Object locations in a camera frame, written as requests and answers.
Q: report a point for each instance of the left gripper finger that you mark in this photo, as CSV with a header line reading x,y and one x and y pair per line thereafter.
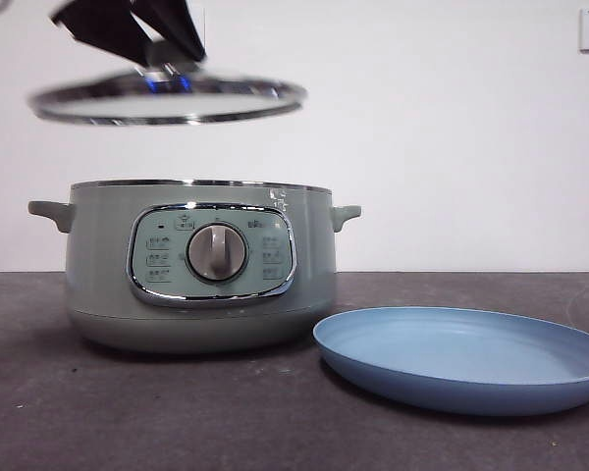
x,y
176,22
103,27

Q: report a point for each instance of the pale green electric steamer pot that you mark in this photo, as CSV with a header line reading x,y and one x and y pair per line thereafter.
x,y
103,294

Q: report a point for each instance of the glass lid with green knob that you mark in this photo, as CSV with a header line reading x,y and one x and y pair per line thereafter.
x,y
167,104

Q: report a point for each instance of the blue round plate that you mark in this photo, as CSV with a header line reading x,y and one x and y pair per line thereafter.
x,y
446,392

